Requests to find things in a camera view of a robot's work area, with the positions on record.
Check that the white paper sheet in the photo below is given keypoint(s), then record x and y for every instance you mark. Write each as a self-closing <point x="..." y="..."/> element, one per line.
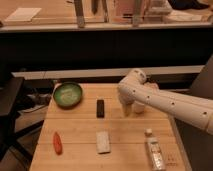
<point x="23" y="14"/>

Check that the pale yellow pusher gripper finger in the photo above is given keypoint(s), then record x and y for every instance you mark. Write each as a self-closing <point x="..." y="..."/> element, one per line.
<point x="127" y="110"/>

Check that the white paper cup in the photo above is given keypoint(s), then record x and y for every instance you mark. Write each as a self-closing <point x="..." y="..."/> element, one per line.
<point x="138" y="107"/>

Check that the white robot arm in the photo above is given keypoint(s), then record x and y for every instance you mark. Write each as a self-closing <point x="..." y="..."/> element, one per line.
<point x="195" y="111"/>

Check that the white sponge block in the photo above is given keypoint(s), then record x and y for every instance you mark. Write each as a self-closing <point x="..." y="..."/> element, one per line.
<point x="103" y="142"/>

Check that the black eraser block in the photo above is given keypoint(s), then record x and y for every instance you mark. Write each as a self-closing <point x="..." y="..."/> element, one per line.
<point x="100" y="112"/>

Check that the green bowl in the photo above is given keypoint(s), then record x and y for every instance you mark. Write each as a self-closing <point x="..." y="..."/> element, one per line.
<point x="67" y="94"/>

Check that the clear plastic bottle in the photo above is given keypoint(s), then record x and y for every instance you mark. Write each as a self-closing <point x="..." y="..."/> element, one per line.
<point x="154" y="151"/>

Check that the orange carrot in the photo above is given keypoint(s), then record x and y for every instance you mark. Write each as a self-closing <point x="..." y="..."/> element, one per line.
<point x="57" y="143"/>

